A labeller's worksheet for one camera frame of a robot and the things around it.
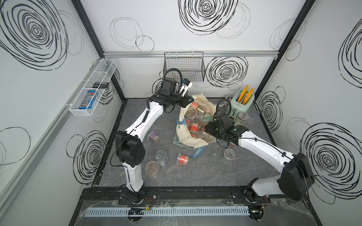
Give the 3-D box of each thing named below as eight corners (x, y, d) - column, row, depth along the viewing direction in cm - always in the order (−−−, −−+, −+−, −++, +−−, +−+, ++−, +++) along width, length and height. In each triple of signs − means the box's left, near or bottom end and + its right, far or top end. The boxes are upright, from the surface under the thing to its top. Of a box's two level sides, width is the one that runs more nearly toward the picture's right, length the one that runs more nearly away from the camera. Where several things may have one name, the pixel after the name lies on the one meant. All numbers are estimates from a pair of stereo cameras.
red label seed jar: (175, 163, 86) (175, 160, 82) (179, 155, 90) (179, 152, 86) (185, 167, 85) (185, 164, 81) (188, 159, 88) (188, 155, 84)
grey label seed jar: (156, 166, 85) (154, 162, 79) (157, 154, 90) (156, 149, 84) (167, 166, 85) (166, 162, 79) (168, 154, 90) (167, 149, 84)
